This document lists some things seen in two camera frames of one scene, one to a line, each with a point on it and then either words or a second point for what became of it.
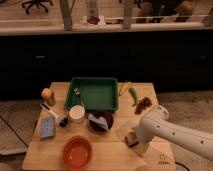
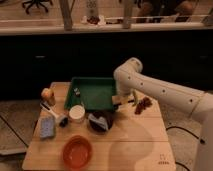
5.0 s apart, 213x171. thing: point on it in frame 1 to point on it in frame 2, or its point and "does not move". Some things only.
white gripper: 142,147 to 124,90
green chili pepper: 135,97 does not move
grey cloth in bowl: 100,121 does not move
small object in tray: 77,91 does not move
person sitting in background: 165,8 does not move
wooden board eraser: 131,139 to 123,102
